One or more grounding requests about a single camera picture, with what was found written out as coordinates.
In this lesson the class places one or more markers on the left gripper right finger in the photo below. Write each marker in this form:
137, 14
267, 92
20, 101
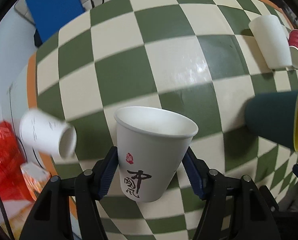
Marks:
250, 217

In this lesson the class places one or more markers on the white calligraphy paper cup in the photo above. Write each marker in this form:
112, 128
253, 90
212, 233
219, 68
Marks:
151, 143

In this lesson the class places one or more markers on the plain white paper cup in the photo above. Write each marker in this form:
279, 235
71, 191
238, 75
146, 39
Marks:
272, 41

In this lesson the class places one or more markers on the white paper cup lying left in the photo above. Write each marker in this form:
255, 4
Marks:
48, 134

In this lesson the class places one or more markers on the orange wet wipes pack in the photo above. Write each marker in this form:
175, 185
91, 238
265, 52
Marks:
35, 178

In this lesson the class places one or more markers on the dark green yellow-lined cup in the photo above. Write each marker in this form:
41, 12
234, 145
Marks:
274, 116

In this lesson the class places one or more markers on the red plastic bag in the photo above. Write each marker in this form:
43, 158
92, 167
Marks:
12, 184

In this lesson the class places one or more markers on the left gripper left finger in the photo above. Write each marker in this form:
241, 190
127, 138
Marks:
50, 215

